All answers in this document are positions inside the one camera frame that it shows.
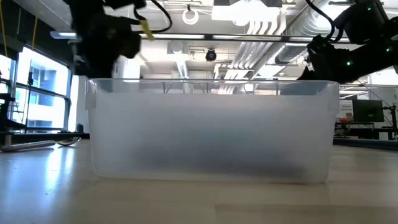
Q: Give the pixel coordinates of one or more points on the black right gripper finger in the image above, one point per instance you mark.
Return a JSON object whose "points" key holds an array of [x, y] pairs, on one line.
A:
{"points": [[300, 88]]}

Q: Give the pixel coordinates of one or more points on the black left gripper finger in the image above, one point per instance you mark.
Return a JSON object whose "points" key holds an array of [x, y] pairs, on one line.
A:
{"points": [[101, 85]]}

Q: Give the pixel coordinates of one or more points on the translucent plastic bin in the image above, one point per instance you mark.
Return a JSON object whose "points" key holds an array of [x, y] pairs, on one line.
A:
{"points": [[211, 133]]}

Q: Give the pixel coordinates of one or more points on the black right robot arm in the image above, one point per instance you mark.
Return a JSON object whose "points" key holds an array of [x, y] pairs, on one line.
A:
{"points": [[370, 37]]}

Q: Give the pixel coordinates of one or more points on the white ceiling ducts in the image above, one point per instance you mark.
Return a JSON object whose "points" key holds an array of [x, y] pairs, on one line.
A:
{"points": [[264, 46]]}

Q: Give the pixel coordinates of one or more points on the silver spoon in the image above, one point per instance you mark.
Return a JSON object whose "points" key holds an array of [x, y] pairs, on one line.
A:
{"points": [[69, 142]]}

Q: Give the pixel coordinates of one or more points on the black computer monitor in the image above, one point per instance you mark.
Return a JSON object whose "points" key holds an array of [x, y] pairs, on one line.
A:
{"points": [[367, 110]]}

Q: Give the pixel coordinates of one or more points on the black tripod stand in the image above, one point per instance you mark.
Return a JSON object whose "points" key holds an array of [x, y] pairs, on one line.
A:
{"points": [[28, 99]]}

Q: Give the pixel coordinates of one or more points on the dark background desk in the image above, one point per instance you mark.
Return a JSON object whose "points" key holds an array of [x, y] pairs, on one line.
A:
{"points": [[363, 130]]}

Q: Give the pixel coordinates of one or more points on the dark horizontal frame bar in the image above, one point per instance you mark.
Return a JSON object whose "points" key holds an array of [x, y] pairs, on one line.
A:
{"points": [[233, 37]]}

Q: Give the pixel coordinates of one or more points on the round black overhead camera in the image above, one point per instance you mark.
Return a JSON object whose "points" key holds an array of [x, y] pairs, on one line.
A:
{"points": [[211, 55]]}

